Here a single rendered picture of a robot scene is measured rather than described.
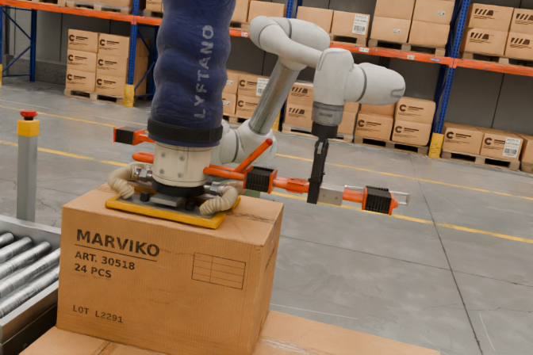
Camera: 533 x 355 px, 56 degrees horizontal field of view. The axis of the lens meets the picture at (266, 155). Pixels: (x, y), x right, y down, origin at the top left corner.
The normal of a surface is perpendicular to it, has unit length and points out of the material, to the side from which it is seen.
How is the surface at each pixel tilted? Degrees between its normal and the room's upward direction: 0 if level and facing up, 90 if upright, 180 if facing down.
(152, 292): 90
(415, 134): 90
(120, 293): 90
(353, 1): 90
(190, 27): 76
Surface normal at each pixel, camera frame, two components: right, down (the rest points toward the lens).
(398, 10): -0.18, 0.22
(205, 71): 0.59, -0.09
